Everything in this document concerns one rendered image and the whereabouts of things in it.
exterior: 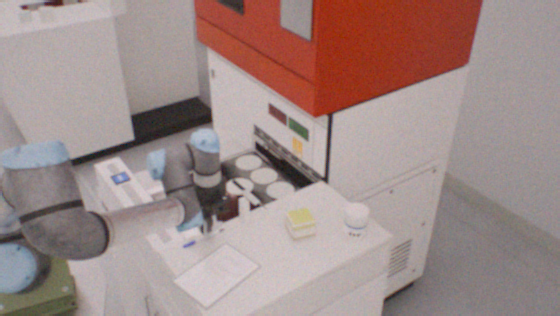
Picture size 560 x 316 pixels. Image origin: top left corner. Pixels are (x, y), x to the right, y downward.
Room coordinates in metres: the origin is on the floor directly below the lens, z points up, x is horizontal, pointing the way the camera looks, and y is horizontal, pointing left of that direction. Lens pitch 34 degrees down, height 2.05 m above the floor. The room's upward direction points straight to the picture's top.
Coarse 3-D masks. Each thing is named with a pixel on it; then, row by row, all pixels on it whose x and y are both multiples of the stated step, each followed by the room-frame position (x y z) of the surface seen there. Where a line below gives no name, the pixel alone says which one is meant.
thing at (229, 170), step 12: (240, 156) 1.73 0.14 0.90; (228, 168) 1.65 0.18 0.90; (264, 168) 1.65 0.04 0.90; (192, 180) 1.57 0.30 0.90; (228, 180) 1.57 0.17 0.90; (252, 180) 1.57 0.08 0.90; (276, 180) 1.57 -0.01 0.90; (288, 180) 1.57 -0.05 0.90; (228, 192) 1.49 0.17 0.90; (252, 192) 1.50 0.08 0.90; (264, 192) 1.49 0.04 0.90; (228, 204) 1.43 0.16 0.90; (252, 204) 1.43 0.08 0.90; (264, 204) 1.43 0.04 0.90; (216, 216) 1.36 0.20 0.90; (228, 216) 1.36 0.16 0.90
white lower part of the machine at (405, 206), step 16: (432, 160) 1.82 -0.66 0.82; (400, 176) 1.71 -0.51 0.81; (416, 176) 1.77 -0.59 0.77; (432, 176) 1.83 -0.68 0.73; (368, 192) 1.61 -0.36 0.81; (384, 192) 1.66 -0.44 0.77; (400, 192) 1.72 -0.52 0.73; (416, 192) 1.78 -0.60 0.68; (432, 192) 1.84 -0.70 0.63; (368, 208) 1.62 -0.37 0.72; (384, 208) 1.67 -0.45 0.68; (400, 208) 1.73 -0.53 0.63; (416, 208) 1.79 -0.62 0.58; (432, 208) 1.86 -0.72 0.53; (384, 224) 1.68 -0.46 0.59; (400, 224) 1.74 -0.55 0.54; (416, 224) 1.80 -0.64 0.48; (432, 224) 1.87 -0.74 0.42; (400, 240) 1.75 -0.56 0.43; (416, 240) 1.82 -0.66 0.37; (400, 256) 1.76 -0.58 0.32; (416, 256) 1.83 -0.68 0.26; (400, 272) 1.77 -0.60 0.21; (416, 272) 1.85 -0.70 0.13; (400, 288) 1.82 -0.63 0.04
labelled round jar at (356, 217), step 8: (352, 208) 1.21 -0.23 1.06; (360, 208) 1.21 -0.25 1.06; (344, 216) 1.21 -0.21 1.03; (352, 216) 1.17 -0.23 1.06; (360, 216) 1.17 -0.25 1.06; (368, 216) 1.19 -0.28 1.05; (344, 224) 1.20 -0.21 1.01; (352, 224) 1.17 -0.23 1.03; (360, 224) 1.17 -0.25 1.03; (344, 232) 1.19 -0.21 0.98; (352, 232) 1.17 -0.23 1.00; (360, 232) 1.17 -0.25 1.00; (352, 240) 1.17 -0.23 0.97; (360, 240) 1.17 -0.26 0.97
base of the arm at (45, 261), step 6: (36, 252) 1.04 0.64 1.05; (42, 252) 1.07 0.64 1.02; (42, 258) 1.05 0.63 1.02; (48, 258) 1.07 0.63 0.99; (42, 264) 1.03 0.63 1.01; (48, 264) 1.06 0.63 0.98; (42, 270) 1.03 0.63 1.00; (48, 270) 1.06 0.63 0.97; (42, 276) 1.03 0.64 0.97; (48, 276) 1.06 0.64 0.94; (36, 282) 1.01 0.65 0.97; (42, 282) 1.03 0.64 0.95; (30, 288) 1.00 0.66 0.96; (36, 288) 1.02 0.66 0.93; (18, 294) 1.00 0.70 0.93
